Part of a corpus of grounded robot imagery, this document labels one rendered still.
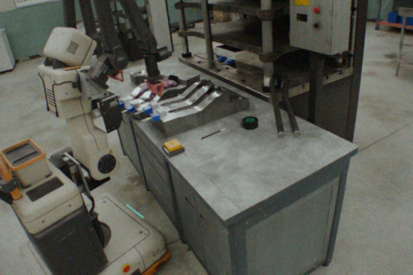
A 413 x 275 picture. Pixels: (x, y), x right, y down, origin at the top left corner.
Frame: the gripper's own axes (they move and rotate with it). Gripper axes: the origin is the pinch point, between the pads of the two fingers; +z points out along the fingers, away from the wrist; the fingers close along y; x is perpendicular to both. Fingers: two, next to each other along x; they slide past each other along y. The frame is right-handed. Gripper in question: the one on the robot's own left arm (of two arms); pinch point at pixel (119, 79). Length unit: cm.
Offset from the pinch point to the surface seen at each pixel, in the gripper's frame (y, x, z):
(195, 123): -55, 2, 18
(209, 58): 10, -76, 51
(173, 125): -51, 10, 10
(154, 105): -34.8, 5.7, 6.2
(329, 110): -82, -84, 95
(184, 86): -20.9, -23.2, 24.6
